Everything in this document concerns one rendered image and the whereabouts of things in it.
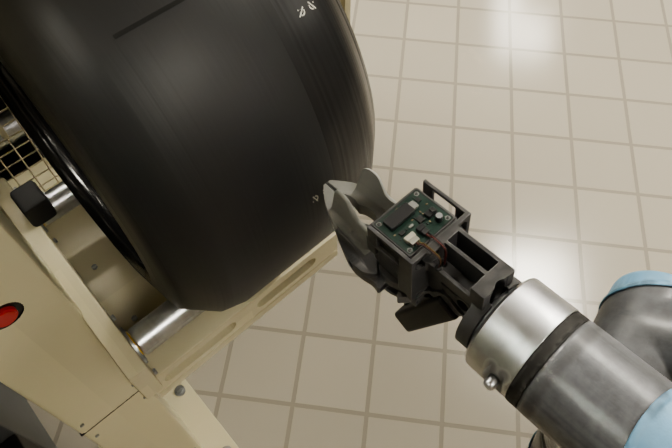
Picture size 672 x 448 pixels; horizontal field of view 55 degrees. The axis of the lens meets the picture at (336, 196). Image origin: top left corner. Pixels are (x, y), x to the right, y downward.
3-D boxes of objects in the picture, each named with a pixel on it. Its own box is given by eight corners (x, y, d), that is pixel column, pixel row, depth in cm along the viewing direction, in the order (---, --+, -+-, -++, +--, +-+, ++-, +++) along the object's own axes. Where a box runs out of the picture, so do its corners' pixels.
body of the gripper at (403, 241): (422, 172, 56) (535, 256, 50) (420, 227, 63) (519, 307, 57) (358, 224, 54) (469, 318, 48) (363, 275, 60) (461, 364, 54)
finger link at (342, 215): (322, 153, 61) (391, 209, 56) (328, 191, 66) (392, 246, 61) (296, 172, 60) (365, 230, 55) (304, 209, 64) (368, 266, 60)
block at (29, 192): (36, 230, 94) (22, 213, 90) (20, 209, 96) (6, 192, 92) (61, 214, 95) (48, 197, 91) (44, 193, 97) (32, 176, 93)
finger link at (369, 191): (346, 136, 62) (416, 189, 57) (350, 174, 67) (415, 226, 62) (322, 153, 61) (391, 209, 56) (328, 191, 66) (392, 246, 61)
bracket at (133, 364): (147, 401, 90) (128, 381, 82) (12, 218, 106) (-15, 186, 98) (167, 385, 92) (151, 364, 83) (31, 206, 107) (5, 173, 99)
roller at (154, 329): (119, 333, 91) (138, 358, 92) (121, 336, 87) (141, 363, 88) (306, 193, 104) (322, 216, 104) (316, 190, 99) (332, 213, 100)
